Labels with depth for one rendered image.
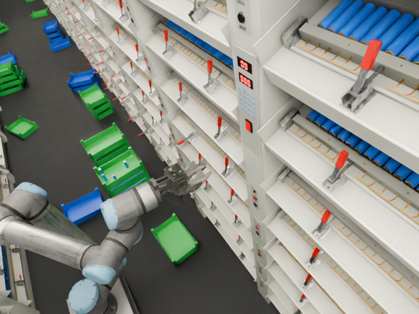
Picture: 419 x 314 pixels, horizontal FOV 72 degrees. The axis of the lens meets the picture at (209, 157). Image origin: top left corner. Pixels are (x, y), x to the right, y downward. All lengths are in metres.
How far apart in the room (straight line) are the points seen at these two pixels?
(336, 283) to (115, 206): 0.67
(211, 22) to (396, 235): 0.56
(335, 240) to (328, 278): 0.20
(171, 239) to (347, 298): 1.42
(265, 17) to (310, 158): 0.29
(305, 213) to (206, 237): 1.35
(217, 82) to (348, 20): 0.41
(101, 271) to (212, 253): 1.14
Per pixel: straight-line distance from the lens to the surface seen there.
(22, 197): 1.43
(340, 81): 0.49
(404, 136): 0.44
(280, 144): 0.67
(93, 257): 1.01
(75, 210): 2.60
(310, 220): 0.79
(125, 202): 0.93
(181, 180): 0.96
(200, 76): 0.91
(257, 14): 0.52
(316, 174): 0.62
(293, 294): 1.35
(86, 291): 1.71
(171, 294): 1.99
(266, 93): 0.60
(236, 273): 1.96
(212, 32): 0.69
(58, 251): 1.12
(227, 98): 0.80
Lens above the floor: 1.84
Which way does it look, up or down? 48 degrees down
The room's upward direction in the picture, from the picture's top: 14 degrees counter-clockwise
